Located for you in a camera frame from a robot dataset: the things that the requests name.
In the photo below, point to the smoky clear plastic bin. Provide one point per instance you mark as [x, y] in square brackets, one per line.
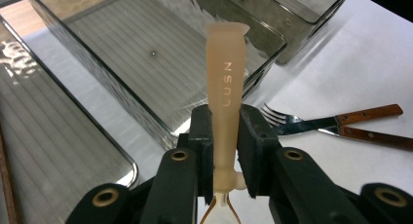
[48, 136]
[292, 9]
[130, 55]

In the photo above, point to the brown wooden chopstick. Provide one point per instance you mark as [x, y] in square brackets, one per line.
[5, 185]

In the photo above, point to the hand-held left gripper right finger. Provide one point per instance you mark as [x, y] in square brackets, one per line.
[256, 146]

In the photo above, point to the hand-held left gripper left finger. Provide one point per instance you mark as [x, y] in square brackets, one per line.
[201, 146]

